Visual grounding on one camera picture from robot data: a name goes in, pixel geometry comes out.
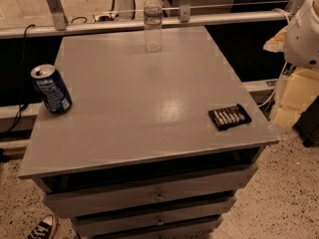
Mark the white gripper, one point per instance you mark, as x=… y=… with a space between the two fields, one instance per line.
x=303 y=39

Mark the clear plastic water bottle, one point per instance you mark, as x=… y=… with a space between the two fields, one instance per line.
x=153 y=24

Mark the grey drawer cabinet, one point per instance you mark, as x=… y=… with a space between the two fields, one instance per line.
x=137 y=156

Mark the white power strip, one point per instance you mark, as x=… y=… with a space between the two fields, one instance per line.
x=105 y=17

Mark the blue soda can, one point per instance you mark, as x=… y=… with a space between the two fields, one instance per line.
x=49 y=83

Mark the black and white sneaker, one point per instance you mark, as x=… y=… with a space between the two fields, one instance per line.
x=45 y=229

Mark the metal railing frame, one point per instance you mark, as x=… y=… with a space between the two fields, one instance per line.
x=37 y=18

